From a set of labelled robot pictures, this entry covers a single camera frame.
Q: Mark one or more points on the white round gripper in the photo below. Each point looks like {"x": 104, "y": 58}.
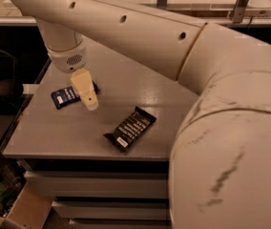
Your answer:
{"x": 68, "y": 61}

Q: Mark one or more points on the blue rxbar blueberry bar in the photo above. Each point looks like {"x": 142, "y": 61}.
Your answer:
{"x": 67, "y": 96}

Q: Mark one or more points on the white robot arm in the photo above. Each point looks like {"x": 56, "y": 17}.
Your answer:
{"x": 180, "y": 135}

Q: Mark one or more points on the black rxbar chocolate bar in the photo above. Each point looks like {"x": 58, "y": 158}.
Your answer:
{"x": 131, "y": 129}

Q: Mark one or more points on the grey table with drawers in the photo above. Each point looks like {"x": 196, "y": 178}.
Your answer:
{"x": 67, "y": 157}

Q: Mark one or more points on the cardboard box with items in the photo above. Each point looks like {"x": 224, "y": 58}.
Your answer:
{"x": 21, "y": 207}

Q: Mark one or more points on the right metal bracket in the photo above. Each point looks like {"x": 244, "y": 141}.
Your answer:
{"x": 238, "y": 11}

